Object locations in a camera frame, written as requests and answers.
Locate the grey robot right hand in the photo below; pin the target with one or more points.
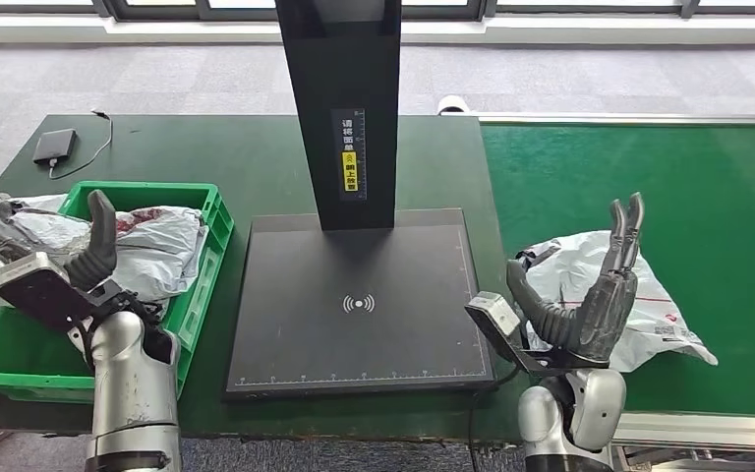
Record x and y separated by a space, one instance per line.
602 319

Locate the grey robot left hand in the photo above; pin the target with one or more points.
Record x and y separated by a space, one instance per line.
101 247

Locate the grey parcel bag red print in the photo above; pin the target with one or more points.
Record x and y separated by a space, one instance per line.
149 254

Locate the white parcel bag red logo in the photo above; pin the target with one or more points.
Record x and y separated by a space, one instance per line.
664 312

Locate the white parcel bag black print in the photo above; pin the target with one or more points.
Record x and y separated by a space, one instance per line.
45 203

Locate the green conveyor belt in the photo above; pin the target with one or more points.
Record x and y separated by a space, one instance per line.
677 176

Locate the black inbound scanner machine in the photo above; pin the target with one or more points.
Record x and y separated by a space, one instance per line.
364 345

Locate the black power bank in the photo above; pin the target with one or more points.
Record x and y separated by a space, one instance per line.
54 146

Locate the green plastic crate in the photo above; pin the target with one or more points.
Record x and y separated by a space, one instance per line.
26 355

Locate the dark green table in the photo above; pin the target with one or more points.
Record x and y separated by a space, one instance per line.
221 150

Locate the yellow black instruction label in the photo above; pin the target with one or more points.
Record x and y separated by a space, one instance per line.
349 171

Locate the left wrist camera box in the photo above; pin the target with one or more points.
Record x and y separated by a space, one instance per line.
39 286

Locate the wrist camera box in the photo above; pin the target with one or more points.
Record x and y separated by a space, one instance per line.
39 286
495 316

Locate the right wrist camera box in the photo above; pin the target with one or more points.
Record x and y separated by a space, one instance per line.
495 316

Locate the dark window frame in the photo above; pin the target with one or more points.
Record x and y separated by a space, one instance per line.
156 12

